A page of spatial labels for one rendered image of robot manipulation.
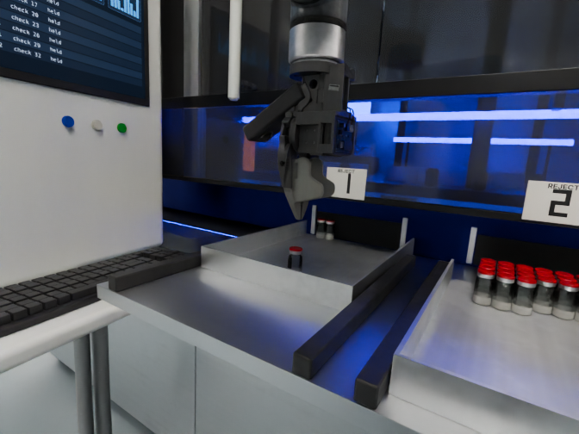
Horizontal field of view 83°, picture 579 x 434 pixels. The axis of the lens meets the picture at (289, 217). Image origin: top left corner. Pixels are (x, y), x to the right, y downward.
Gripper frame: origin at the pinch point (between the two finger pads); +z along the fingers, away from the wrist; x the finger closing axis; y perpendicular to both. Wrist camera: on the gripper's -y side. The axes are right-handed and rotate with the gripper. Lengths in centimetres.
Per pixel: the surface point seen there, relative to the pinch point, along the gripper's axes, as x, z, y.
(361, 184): 20.0, -3.1, 2.7
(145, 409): 19, 83, -69
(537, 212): 20.0, -1.4, 30.8
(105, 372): 2, 54, -60
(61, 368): 22, 99, -141
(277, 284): -6.1, 9.6, 1.3
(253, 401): 19, 57, -21
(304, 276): -6.0, 7.4, 5.6
